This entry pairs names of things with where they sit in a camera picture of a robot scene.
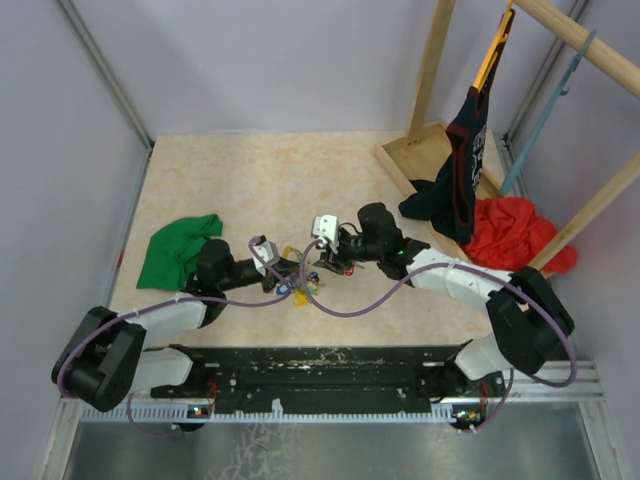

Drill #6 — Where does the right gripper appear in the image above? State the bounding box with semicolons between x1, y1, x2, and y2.
314;230;384;274

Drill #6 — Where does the large metal keyring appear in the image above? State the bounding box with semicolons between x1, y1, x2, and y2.
282;244;314;291

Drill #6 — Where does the bunch of tagged keys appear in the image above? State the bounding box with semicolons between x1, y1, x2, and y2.
275;271;323;308

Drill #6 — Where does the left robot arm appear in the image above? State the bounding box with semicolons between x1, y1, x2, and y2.
51;236;299;412

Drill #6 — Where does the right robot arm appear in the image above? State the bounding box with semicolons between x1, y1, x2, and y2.
311;203;577;396

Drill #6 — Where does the green cloth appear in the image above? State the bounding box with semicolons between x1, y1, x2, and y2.
136;214;223;291

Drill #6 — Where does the dark navy jersey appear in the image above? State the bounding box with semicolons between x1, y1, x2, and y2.
398;87;490;246

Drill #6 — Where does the wooden clothes rack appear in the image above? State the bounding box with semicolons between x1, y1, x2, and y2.
374;1;639;268

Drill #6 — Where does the red cloth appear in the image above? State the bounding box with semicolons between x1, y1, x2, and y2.
461;197;557;271

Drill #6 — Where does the yellow clothes hanger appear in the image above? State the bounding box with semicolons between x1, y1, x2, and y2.
472;0;514;92

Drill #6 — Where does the blue clothes hanger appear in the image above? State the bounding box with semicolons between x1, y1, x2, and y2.
499;29;597;196

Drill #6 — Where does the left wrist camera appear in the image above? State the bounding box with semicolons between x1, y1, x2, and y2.
249;236;280;276

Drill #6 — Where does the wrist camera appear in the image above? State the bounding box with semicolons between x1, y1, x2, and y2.
249;236;280;276
311;215;339;253

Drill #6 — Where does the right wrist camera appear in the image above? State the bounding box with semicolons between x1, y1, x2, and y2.
311;215;339;253

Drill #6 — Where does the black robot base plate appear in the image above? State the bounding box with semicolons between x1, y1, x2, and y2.
151;346;501;400

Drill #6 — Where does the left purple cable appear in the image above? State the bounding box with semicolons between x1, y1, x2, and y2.
54;238;314;437

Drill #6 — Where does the purple cable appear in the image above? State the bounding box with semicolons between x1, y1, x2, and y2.
54;238;314;437
299;239;577;435

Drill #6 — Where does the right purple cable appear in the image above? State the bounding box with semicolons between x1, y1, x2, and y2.
299;239;577;435

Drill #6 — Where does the aluminium frame rail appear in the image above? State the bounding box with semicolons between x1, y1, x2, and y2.
76;362;603;431

